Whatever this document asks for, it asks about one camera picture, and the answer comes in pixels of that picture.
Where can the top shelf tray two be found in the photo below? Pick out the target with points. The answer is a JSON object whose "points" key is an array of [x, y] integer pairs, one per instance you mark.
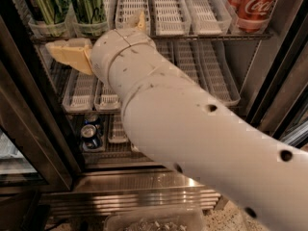
{"points": [[108, 4]]}

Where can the blue can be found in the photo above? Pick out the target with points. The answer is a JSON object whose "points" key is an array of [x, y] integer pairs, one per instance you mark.
{"points": [[95, 120], [90, 137]]}

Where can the top shelf tray five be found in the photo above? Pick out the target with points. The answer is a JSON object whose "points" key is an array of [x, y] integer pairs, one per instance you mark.
{"points": [[209, 17]]}

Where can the bottom shelf tray one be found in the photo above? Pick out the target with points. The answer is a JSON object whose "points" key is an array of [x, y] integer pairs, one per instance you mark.
{"points": [[102, 147]]}

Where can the bottom shelf tray two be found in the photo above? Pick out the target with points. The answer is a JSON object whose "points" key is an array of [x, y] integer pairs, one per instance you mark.
{"points": [[116, 132]]}

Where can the wire shelf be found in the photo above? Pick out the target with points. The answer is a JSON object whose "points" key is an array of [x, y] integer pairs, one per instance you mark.
{"points": [[36, 40], [234, 109]]}

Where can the shelf tray one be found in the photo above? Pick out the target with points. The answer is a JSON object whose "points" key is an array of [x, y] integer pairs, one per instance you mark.
{"points": [[40, 29], [79, 93], [102, 147]]}

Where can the top shelf tray three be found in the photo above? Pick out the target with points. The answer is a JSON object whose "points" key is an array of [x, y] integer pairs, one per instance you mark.
{"points": [[126, 9]]}

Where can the fridge glass door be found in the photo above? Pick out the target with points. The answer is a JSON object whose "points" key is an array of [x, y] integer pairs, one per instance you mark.
{"points": [[298, 137]]}

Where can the front red cola can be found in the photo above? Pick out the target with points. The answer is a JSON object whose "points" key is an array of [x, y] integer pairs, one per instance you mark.
{"points": [[252, 14]]}

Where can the middle wire shelf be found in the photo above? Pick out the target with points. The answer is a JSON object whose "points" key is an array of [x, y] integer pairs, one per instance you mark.
{"points": [[234, 109]]}

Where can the top shelf tray four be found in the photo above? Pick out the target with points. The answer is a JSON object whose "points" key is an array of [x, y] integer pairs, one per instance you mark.
{"points": [[171, 18]]}

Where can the top wire shelf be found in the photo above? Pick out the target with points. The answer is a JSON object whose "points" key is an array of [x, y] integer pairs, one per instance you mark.
{"points": [[36, 40]]}

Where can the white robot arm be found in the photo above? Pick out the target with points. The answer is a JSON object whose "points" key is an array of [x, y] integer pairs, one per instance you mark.
{"points": [[173, 121]]}

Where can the shelf tray two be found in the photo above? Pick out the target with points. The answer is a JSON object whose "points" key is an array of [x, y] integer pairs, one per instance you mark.
{"points": [[108, 4], [105, 99], [116, 132]]}

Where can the front blue can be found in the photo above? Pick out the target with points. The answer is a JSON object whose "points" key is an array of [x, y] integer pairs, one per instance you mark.
{"points": [[90, 137]]}

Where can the rear blue can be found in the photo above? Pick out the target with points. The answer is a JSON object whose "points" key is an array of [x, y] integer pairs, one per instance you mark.
{"points": [[95, 120]]}

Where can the green can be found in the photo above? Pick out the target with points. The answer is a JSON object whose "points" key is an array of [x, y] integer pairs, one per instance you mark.
{"points": [[90, 16], [51, 12]]}

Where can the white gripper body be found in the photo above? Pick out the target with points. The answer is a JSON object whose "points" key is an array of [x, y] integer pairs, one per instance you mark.
{"points": [[107, 48]]}

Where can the top shelf tray one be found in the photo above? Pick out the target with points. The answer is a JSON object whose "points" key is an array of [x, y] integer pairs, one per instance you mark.
{"points": [[40, 29]]}

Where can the middle shelf tray two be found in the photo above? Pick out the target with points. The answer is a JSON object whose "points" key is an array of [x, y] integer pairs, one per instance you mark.
{"points": [[105, 99]]}

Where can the stainless steel fridge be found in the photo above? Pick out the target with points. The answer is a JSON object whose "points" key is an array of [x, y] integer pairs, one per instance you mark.
{"points": [[270, 75]]}

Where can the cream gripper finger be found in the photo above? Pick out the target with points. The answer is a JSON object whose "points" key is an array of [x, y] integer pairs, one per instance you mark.
{"points": [[74, 52], [137, 20]]}

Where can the middle shelf tray six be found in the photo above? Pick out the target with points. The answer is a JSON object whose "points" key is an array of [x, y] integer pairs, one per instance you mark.
{"points": [[218, 77]]}

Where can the middle shelf tray one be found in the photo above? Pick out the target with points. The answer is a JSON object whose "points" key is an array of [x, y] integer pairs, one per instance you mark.
{"points": [[79, 93]]}

